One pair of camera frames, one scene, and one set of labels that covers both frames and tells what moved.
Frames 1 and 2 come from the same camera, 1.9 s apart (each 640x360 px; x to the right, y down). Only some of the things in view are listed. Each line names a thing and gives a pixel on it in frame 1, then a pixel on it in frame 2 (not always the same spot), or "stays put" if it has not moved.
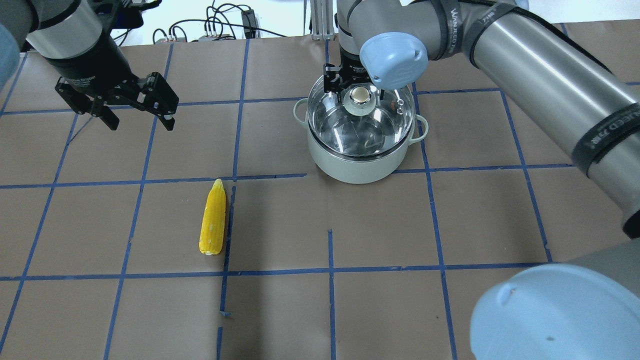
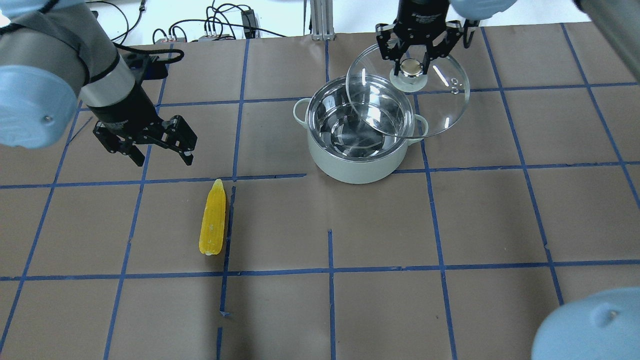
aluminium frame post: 322,20 stays put
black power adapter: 249,19 stays put
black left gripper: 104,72 -> 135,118
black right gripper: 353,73 -> 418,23
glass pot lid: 366,121 -> 414,105
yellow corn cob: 213,221 stays put
